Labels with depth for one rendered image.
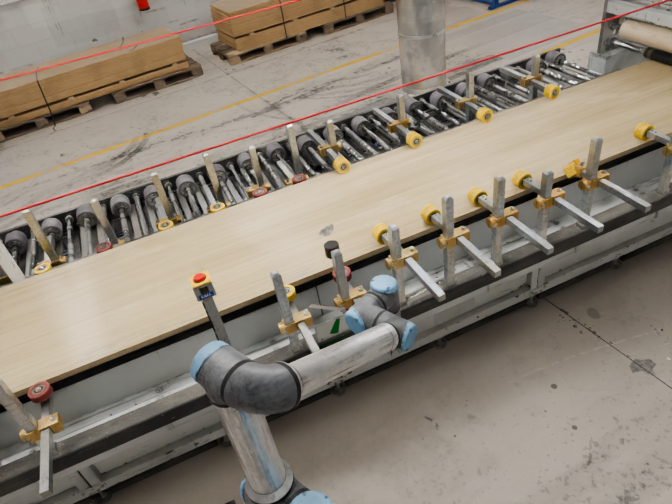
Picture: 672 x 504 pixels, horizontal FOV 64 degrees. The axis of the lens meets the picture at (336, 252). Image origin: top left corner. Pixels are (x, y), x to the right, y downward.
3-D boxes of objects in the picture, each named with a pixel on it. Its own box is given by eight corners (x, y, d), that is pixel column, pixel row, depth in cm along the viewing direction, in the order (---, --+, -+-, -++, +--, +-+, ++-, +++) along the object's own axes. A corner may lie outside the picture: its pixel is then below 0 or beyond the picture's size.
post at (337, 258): (357, 336, 237) (341, 251, 207) (350, 339, 236) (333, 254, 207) (353, 331, 240) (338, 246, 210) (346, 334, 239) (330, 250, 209)
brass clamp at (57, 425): (64, 431, 198) (57, 423, 195) (25, 447, 195) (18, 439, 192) (63, 418, 203) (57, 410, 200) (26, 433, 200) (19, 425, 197)
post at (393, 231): (407, 312, 242) (399, 226, 212) (400, 315, 241) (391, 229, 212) (403, 308, 245) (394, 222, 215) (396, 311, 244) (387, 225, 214)
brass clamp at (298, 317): (314, 325, 221) (311, 316, 218) (283, 338, 218) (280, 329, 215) (308, 316, 226) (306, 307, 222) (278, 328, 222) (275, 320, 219)
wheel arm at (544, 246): (554, 252, 217) (554, 245, 214) (546, 255, 216) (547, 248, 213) (479, 196, 254) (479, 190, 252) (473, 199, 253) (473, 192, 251)
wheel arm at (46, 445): (54, 495, 178) (48, 488, 176) (44, 499, 177) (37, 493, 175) (54, 398, 211) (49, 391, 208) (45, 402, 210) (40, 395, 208)
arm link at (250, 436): (281, 542, 166) (212, 391, 120) (244, 509, 176) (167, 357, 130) (314, 503, 174) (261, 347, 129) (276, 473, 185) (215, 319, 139)
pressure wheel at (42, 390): (36, 412, 209) (21, 394, 202) (52, 395, 214) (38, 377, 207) (51, 418, 206) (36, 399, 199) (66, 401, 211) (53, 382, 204)
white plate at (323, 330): (373, 320, 234) (370, 303, 228) (318, 343, 228) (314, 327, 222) (372, 319, 234) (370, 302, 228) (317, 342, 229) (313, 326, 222)
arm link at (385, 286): (362, 284, 179) (380, 267, 184) (366, 311, 186) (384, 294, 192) (385, 295, 173) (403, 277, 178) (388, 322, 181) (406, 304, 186)
